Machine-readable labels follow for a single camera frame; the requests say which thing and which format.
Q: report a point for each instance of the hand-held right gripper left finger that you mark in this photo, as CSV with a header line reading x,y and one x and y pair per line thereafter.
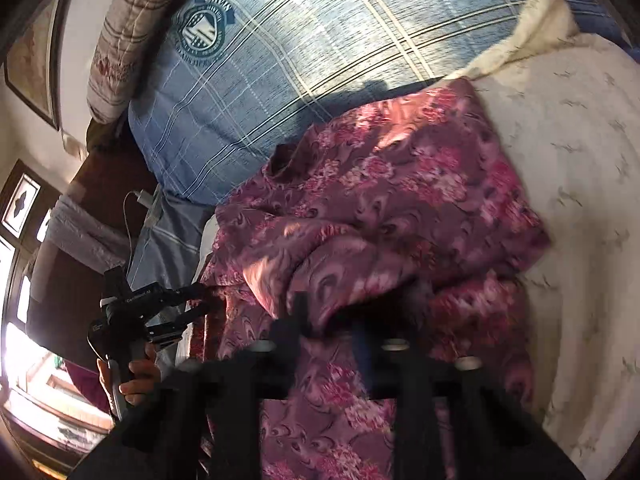
x,y
287,340

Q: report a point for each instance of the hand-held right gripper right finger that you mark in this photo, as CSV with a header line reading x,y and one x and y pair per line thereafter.
x,y
364,360

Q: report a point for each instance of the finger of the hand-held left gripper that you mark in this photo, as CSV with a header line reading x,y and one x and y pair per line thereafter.
x,y
192,291
195,315

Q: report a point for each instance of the purple floral cloth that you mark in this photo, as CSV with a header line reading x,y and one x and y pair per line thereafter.
x,y
375,200

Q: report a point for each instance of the person's left hand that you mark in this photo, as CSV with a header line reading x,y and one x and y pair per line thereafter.
x,y
142,377

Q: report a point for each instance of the blue-grey striped pillow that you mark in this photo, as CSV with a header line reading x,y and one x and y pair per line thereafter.
x,y
170,240

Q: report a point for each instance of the maroon cloth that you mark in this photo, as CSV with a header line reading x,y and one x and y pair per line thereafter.
x,y
82,375

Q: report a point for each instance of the grey draped cloth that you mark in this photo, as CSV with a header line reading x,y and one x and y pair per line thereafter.
x,y
85,230

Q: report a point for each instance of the dark wooden headboard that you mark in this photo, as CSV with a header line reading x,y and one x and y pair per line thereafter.
x,y
107,170

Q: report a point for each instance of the blue patterned pillow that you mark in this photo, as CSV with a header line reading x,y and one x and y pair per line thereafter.
x,y
300,60

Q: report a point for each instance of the beige striped pillow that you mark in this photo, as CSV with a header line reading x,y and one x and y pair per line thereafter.
x,y
130,35

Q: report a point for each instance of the white leaf-print bedsheet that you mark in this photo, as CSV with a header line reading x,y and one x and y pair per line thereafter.
x,y
575,160

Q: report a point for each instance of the cream pillow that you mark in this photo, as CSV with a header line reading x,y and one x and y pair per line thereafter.
x,y
540,20

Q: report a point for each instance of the wooden window frame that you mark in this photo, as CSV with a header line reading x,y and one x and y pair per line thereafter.
x,y
22,260

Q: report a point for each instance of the framed wall picture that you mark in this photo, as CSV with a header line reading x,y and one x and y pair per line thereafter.
x,y
35,60

